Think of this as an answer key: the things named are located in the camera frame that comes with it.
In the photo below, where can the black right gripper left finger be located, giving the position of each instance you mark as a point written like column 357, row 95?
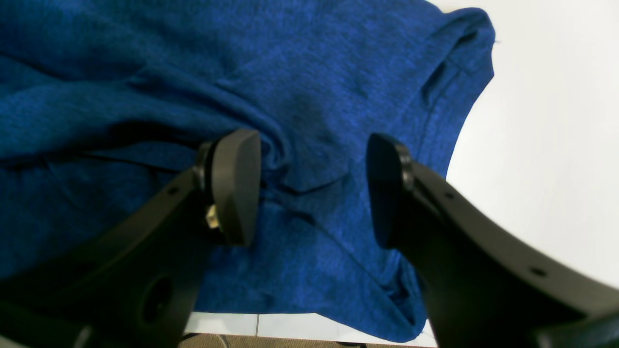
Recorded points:
column 136, row 285

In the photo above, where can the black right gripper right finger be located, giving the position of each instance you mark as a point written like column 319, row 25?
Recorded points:
column 481, row 286

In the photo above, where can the dark blue t-shirt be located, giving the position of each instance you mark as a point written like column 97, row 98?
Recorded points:
column 105, row 101

